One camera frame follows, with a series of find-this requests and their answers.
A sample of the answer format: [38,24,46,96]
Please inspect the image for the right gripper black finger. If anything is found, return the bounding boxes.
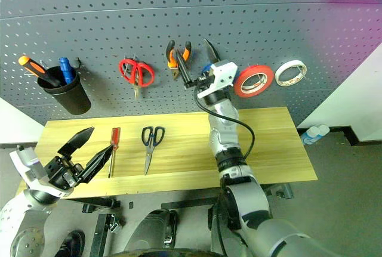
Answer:
[175,48,193,86]
[203,38,222,64]

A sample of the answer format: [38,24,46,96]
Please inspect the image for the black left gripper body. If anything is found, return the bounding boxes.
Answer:
[44,154,84,190]

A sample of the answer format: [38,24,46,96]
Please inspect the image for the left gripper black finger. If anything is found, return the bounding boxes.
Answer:
[57,126,96,159]
[77,144,115,185]

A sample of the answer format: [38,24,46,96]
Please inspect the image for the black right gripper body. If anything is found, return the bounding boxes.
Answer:
[183,70,217,91]

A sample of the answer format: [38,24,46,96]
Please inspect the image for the orange handled pliers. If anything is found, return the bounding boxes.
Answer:
[165,39,192,81]

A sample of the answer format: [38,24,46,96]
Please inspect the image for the wide red tape roll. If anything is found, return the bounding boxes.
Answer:
[233,64,275,99]

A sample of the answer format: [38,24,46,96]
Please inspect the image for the grey metal pegboard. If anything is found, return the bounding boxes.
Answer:
[0,0,382,126]

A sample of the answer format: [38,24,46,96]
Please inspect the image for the black plastic cup holder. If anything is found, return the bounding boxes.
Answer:
[37,65,92,116]

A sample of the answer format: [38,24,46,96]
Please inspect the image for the white tape roll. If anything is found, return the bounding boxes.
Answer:
[274,59,308,87]

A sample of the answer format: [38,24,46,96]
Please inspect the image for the black rounded wheel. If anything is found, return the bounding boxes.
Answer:
[54,230,87,257]

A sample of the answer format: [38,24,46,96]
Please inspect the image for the orange and black screwdriver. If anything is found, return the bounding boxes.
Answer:
[18,55,62,88]

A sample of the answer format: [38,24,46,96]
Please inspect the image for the dark grey rounded shape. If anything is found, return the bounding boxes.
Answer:
[207,203,239,253]
[124,209,179,252]

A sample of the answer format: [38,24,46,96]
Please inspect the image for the black curved rim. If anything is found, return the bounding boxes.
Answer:
[112,247,215,257]

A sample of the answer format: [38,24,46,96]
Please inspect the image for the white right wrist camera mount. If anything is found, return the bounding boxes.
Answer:
[196,61,239,99]

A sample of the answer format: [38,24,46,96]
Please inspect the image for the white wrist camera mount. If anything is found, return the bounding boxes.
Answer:
[8,146,75,199]
[196,61,239,99]

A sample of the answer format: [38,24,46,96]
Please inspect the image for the red handled screwdriver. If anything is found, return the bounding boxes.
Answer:
[107,127,122,179]

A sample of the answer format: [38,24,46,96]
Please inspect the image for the red handled scissors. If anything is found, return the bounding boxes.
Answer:
[119,58,156,101]

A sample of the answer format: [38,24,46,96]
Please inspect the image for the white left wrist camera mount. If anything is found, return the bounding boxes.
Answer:
[8,146,75,199]

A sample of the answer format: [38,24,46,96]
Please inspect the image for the black handled scissors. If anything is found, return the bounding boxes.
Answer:
[141,125,166,177]

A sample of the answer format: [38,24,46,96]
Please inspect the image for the black metal table frame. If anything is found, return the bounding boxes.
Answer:
[82,194,224,257]

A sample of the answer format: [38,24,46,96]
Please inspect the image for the blue-handled screwdriver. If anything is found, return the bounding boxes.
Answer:
[58,57,76,85]

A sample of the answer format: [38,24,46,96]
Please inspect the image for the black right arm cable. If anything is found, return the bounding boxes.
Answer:
[194,86,256,257]

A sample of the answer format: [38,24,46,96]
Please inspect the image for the grey metal table bracket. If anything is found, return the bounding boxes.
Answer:
[265,184,294,200]

